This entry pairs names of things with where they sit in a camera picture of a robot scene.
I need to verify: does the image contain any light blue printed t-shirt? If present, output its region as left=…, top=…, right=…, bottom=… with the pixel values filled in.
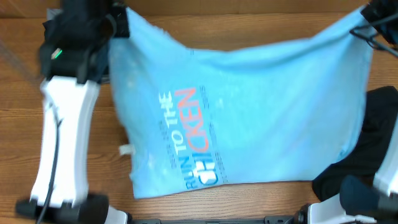
left=109, top=9, right=373, bottom=198

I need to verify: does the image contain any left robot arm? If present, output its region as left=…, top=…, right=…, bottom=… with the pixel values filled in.
left=16, top=0, right=132, bottom=224

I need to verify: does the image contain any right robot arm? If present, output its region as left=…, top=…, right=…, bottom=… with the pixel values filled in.
left=288, top=0, right=397, bottom=224

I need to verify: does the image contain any folded grey garment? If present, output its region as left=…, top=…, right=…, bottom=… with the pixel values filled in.
left=46, top=8, right=62, bottom=21

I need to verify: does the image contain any black crumpled garment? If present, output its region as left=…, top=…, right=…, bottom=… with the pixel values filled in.
left=312, top=86, right=397, bottom=201

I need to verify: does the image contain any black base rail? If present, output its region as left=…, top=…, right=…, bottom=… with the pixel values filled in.
left=130, top=215, right=294, bottom=224

